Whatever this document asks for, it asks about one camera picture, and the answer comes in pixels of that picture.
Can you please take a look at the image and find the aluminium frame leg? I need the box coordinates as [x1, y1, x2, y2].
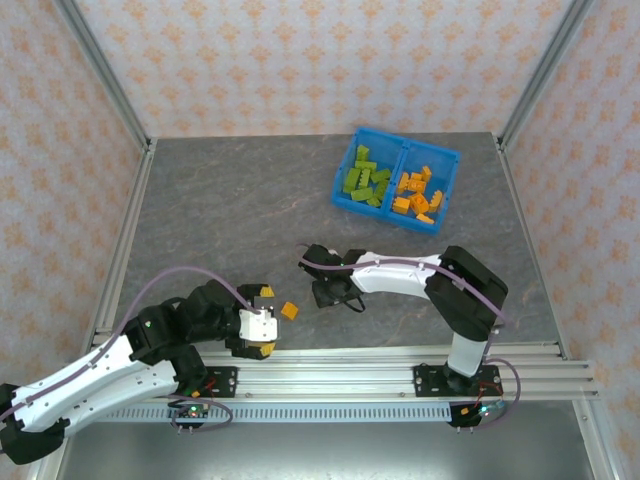
[27, 449, 71, 480]
[572, 399, 619, 480]

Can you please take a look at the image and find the blue two-compartment plastic bin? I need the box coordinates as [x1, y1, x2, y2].
[330, 126, 462, 236]

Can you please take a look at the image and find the aluminium table side rail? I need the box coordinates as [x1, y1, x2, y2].
[494, 133, 574, 359]
[87, 137, 159, 341]

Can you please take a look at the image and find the wide aluminium base rail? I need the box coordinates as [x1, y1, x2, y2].
[199, 362, 600, 402]

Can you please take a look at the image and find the grey slotted cable duct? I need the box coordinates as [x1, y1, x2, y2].
[99, 403, 454, 424]

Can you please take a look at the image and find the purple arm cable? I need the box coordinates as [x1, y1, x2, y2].
[0, 267, 266, 436]
[295, 242, 521, 431]

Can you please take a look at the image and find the grey metal shelf panel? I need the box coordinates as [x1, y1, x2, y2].
[54, 422, 599, 480]

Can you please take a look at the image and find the aluminium table edge rail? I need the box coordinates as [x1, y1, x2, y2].
[199, 344, 571, 365]

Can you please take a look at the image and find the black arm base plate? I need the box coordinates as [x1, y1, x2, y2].
[202, 366, 239, 399]
[413, 364, 503, 399]

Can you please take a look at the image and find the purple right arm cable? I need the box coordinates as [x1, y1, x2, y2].
[295, 242, 521, 431]

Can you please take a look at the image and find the aluminium frame post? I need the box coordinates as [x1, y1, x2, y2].
[52, 0, 154, 151]
[497, 0, 596, 151]

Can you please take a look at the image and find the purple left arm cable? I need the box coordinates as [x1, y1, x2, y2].
[0, 267, 266, 436]

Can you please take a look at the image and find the small circuit board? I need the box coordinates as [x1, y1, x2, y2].
[462, 402, 504, 419]
[167, 402, 211, 419]

